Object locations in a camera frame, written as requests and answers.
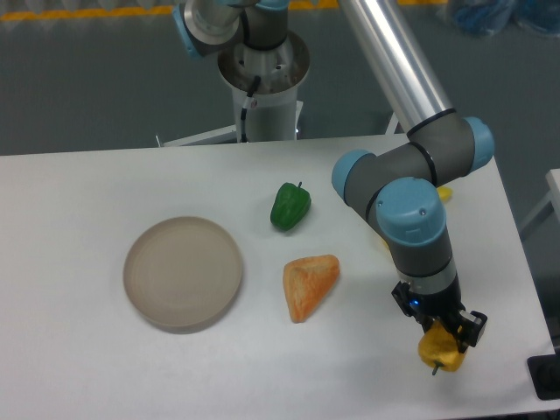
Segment green toy pepper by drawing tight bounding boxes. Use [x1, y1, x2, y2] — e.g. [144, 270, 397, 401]
[269, 182, 312, 232]

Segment beige round plate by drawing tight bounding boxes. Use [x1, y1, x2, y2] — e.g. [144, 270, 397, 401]
[122, 216, 242, 333]

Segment yellow toy object behind arm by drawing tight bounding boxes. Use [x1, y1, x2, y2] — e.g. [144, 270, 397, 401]
[437, 186, 453, 203]

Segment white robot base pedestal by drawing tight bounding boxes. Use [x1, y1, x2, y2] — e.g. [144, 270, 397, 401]
[159, 31, 311, 147]

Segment white furniture at right edge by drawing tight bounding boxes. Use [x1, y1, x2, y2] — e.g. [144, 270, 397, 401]
[518, 168, 559, 242]

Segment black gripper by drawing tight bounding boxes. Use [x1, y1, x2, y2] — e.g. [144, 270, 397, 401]
[391, 276, 487, 353]

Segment black clamp at table edge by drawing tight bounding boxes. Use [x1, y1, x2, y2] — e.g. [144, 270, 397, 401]
[527, 354, 559, 401]

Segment yellow toy pepper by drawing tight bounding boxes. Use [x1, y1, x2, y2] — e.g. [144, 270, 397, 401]
[417, 320, 466, 375]

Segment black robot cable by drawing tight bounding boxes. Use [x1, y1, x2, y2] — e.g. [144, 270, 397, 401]
[238, 75, 263, 144]

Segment blue plastic bags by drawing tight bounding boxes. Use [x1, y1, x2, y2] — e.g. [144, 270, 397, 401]
[445, 0, 559, 38]

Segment orange triangular toy bread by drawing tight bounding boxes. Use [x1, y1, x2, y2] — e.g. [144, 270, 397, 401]
[283, 255, 340, 323]

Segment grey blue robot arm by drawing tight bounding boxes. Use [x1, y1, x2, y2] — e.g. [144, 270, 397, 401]
[173, 1, 494, 352]

